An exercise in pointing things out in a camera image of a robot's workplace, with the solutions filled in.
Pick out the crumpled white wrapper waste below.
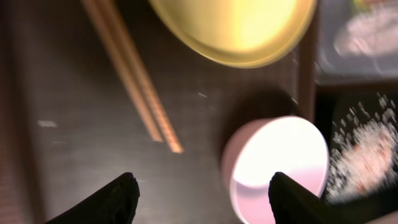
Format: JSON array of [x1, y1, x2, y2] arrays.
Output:
[[333, 0, 397, 57]]

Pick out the pile of rice waste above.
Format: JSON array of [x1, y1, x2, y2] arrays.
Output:
[[325, 92, 397, 204]]

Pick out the dark brown serving tray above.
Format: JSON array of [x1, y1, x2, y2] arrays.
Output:
[[1, 1, 315, 223]]

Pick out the yellow plate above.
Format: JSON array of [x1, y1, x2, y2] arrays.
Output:
[[150, 0, 318, 68]]

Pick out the right wooden chopstick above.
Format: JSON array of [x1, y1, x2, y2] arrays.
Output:
[[100, 0, 183, 154]]

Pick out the clear plastic waste bin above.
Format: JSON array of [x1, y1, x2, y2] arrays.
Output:
[[317, 0, 397, 77]]

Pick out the black waste tray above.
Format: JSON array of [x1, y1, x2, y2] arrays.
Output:
[[315, 90, 397, 222]]

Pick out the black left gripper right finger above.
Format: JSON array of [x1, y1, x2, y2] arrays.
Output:
[[268, 172, 350, 224]]

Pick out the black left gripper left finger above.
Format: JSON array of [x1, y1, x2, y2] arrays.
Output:
[[46, 172, 140, 224]]

